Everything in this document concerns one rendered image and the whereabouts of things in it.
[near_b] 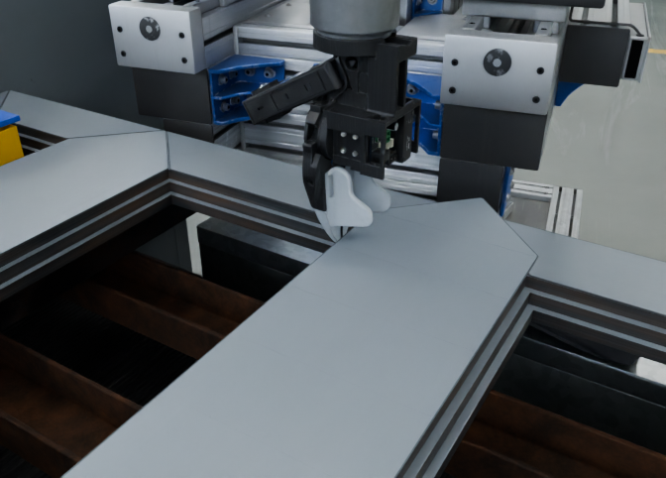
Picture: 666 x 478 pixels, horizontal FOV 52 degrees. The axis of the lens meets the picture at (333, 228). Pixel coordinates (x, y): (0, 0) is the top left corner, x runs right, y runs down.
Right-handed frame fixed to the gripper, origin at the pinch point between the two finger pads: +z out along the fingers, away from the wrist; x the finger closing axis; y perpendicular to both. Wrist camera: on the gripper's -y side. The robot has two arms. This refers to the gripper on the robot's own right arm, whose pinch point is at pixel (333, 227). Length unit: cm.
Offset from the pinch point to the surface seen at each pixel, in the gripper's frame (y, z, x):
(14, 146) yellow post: -48.7, 1.5, -1.6
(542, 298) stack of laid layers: 21.0, 2.2, 2.4
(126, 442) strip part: 2.7, 0.7, -30.5
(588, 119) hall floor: -28, 86, 286
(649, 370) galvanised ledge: 31.0, 18.0, 18.1
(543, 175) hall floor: -27, 86, 211
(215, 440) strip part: 7.6, 0.7, -27.3
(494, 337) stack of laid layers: 19.2, 2.0, -5.6
